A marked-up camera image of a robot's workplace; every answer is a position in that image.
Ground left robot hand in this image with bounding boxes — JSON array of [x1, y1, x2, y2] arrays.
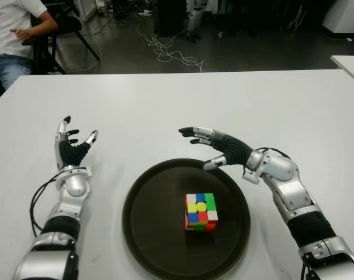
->
[[53, 115, 99, 173]]

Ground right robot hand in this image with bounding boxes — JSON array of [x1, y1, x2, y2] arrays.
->
[[178, 125, 254, 173]]

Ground multicoloured Rubik's cube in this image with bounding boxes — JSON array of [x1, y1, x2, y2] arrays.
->
[[184, 192, 218, 233]]

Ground dark round plate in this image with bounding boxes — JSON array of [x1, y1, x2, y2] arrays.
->
[[122, 157, 251, 280]]

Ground black chair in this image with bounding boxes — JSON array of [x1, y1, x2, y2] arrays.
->
[[22, 0, 101, 75]]

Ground silver humanoid robot legs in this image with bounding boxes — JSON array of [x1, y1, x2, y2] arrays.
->
[[185, 0, 203, 43]]

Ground seated person in white shirt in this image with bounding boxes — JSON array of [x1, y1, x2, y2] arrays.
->
[[0, 0, 58, 97]]

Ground white side table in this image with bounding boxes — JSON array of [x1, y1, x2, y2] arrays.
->
[[330, 55, 354, 88]]

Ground silver folding stand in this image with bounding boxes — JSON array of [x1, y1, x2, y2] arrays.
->
[[287, 0, 306, 32]]

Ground white glass display cabinet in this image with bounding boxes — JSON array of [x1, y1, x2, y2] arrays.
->
[[74, 0, 98, 23]]

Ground black column cabinet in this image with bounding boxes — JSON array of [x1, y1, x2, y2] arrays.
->
[[154, 0, 188, 38]]

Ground white cabinet with black base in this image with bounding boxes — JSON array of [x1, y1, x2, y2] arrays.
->
[[321, 0, 354, 39]]

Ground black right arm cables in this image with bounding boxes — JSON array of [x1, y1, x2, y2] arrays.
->
[[254, 147, 291, 160]]

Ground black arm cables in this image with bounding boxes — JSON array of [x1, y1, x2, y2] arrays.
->
[[254, 147, 291, 160], [29, 173, 64, 239]]

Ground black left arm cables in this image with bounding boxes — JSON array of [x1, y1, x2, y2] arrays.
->
[[29, 173, 64, 239]]

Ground tangled white floor cable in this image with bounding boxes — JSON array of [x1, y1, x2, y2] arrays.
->
[[136, 20, 204, 72]]

